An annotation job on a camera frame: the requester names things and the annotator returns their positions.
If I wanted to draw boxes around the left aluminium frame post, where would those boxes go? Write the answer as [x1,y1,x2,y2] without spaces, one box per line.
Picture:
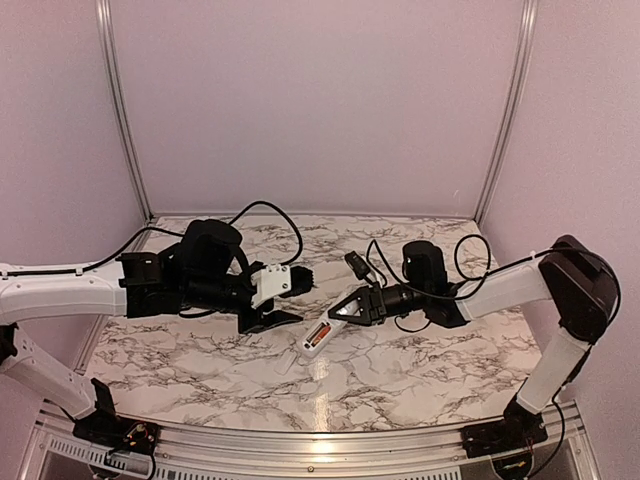
[95,0,154,222]

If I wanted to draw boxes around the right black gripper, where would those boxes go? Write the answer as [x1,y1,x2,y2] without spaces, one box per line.
[328,281,429,326]

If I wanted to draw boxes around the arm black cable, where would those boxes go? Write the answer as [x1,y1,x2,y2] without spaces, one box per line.
[0,200,305,276]
[366,233,621,441]

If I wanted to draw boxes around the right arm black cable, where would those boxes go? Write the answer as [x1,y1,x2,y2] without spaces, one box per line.
[366,233,621,441]

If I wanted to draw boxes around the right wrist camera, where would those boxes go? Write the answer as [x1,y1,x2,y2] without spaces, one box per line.
[344,251,373,285]

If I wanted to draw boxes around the white remote control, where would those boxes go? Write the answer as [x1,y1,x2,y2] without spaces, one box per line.
[297,296,359,359]

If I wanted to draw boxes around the aluminium frame post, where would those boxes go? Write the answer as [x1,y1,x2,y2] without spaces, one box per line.
[95,0,154,222]
[474,0,539,223]

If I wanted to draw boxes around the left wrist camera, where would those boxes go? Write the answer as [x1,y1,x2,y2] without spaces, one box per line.
[250,264,314,308]

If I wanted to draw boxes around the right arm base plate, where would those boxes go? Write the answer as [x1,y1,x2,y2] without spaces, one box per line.
[461,419,548,458]

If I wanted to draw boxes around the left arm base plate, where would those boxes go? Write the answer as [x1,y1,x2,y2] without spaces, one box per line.
[73,417,160,455]

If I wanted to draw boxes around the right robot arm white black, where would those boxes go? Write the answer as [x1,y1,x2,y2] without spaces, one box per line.
[327,235,621,448]

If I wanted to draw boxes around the front aluminium rail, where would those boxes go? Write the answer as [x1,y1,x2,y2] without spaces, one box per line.
[17,402,602,479]

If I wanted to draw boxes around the orange AAA battery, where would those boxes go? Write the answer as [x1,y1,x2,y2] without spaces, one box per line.
[309,324,331,346]

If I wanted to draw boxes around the right aluminium frame post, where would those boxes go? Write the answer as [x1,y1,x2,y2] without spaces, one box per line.
[474,0,539,223]

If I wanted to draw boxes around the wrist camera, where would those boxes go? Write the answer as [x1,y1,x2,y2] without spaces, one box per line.
[344,251,373,285]
[250,264,314,308]

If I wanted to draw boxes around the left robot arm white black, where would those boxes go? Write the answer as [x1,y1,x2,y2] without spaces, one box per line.
[1,219,313,445]

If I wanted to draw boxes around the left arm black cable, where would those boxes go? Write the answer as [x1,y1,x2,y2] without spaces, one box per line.
[0,200,305,276]

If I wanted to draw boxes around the white battery cover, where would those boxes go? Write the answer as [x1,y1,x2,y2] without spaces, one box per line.
[274,350,297,375]

